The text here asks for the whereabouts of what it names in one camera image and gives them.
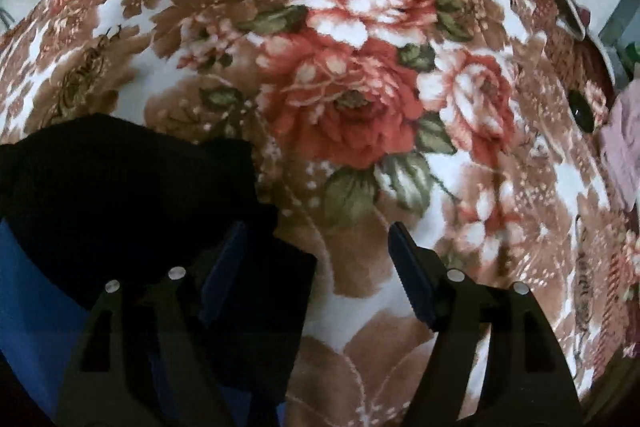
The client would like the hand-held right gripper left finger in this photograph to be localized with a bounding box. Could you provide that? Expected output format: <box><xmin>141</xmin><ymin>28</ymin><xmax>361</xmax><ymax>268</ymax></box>
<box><xmin>55</xmin><ymin>222</ymin><xmax>251</xmax><ymax>427</ymax></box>

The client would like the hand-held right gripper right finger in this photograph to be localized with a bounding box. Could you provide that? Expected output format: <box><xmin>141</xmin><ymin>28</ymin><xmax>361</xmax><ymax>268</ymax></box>
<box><xmin>387</xmin><ymin>222</ymin><xmax>584</xmax><ymax>427</ymax></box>

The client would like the pink cloth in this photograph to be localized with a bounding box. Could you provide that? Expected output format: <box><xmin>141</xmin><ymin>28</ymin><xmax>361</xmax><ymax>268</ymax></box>
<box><xmin>599</xmin><ymin>91</ymin><xmax>640</xmax><ymax>214</ymax></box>

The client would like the floral brown blanket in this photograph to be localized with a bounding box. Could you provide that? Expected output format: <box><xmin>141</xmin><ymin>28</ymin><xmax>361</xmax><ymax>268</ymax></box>
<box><xmin>0</xmin><ymin>0</ymin><xmax>640</xmax><ymax>427</ymax></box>

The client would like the blue and black jacket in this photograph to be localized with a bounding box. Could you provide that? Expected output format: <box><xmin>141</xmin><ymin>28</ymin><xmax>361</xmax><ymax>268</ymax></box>
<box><xmin>0</xmin><ymin>113</ymin><xmax>319</xmax><ymax>427</ymax></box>

